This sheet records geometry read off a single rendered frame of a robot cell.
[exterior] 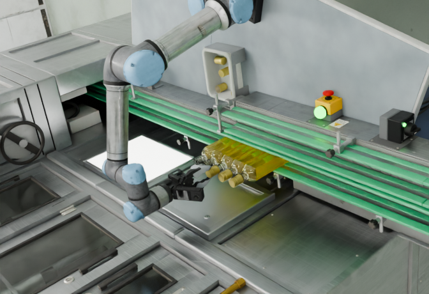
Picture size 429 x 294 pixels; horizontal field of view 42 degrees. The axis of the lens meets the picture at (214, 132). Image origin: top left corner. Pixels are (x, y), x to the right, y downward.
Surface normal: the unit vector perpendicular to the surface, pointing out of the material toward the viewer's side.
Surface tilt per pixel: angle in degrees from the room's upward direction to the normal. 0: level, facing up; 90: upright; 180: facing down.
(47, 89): 90
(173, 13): 0
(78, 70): 90
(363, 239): 90
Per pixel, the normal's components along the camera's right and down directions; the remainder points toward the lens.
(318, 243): -0.13, -0.90
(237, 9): 0.71, 0.17
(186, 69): -0.75, 0.37
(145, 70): 0.52, 0.31
